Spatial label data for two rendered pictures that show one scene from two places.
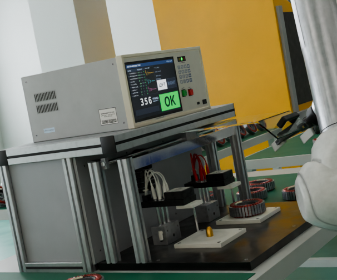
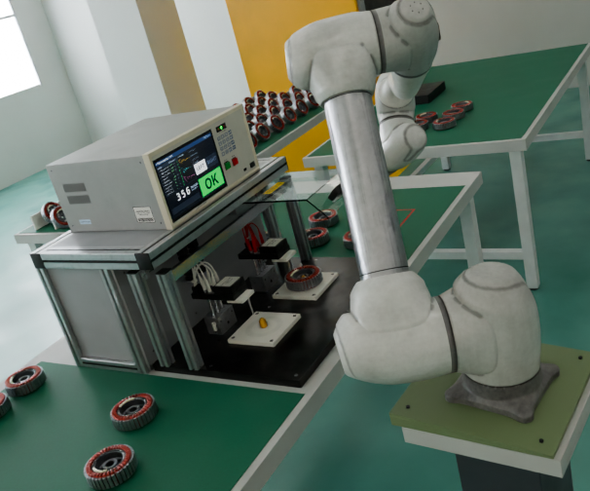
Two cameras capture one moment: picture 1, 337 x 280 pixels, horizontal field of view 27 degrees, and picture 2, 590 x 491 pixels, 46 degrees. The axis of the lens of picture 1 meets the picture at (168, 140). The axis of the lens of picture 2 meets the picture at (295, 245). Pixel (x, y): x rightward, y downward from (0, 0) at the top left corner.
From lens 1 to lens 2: 0.55 m
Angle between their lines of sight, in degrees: 17
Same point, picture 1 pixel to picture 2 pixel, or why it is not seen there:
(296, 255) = not seen: hidden behind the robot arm
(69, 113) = (103, 207)
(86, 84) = (116, 179)
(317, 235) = not seen: hidden behind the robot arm
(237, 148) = (292, 206)
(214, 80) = (285, 32)
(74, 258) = (128, 358)
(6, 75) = (64, 16)
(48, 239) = (99, 339)
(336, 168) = (372, 330)
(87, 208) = (133, 314)
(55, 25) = not seen: outside the picture
